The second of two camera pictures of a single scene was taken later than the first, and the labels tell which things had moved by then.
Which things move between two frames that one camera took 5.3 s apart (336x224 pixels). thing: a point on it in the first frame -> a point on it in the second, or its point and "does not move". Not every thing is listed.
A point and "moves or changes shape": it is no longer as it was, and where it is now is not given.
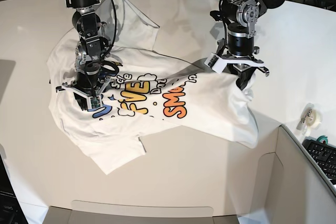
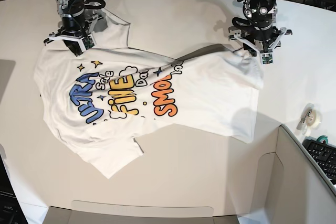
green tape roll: x=322 y=138 does not move
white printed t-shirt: x=149 y=88 moves or changes shape
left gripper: x=89 y=84 -> x=77 y=31
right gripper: x=237 y=57 -> x=260 y=43
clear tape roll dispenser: x=311 y=118 does not move
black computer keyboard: x=324 y=155 does not move
